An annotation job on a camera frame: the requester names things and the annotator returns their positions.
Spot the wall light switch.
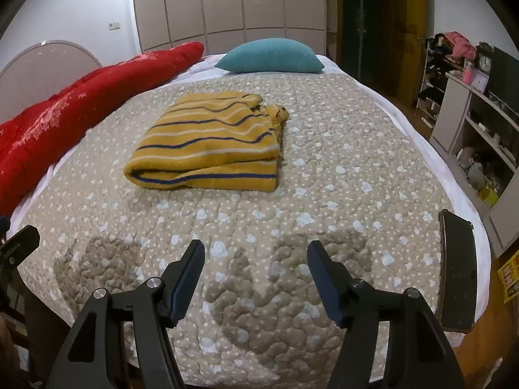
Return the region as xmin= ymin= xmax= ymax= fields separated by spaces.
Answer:
xmin=109 ymin=22 xmax=121 ymax=31

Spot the black smartphone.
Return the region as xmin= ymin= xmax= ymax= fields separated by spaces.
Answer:
xmin=436 ymin=209 xmax=478 ymax=334

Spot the yellow striped knit sweater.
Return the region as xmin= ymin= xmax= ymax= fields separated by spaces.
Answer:
xmin=123 ymin=90 xmax=289 ymax=192

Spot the beige dotted bed cover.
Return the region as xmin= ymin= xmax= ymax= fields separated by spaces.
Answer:
xmin=19 ymin=74 xmax=450 ymax=388

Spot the pink clothes pile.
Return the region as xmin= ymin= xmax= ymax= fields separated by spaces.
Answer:
xmin=444 ymin=32 xmax=477 ymax=61

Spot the teal pillow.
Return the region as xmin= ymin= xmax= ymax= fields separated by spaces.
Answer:
xmin=215 ymin=38 xmax=325 ymax=73

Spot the black television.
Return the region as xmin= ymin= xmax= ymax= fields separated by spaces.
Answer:
xmin=488 ymin=47 xmax=519 ymax=112

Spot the brown wooden door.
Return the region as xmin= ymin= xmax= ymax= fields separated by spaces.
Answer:
xmin=340 ymin=0 xmax=427 ymax=104

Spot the white bed sheet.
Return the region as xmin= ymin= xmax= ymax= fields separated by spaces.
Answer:
xmin=7 ymin=53 xmax=492 ymax=325

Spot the white shelf unit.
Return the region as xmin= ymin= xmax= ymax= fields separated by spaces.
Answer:
xmin=415 ymin=38 xmax=519 ymax=258

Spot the pink cup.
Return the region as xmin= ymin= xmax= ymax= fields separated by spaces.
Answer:
xmin=462 ymin=62 xmax=474 ymax=85

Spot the white bed headboard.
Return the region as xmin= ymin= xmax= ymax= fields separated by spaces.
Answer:
xmin=0 ymin=41 xmax=101 ymax=123

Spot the red patterned quilt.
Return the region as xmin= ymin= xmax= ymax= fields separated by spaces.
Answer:
xmin=1 ymin=41 xmax=204 ymax=216

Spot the white wardrobe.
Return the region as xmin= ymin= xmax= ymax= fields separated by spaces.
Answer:
xmin=133 ymin=0 xmax=339 ymax=60

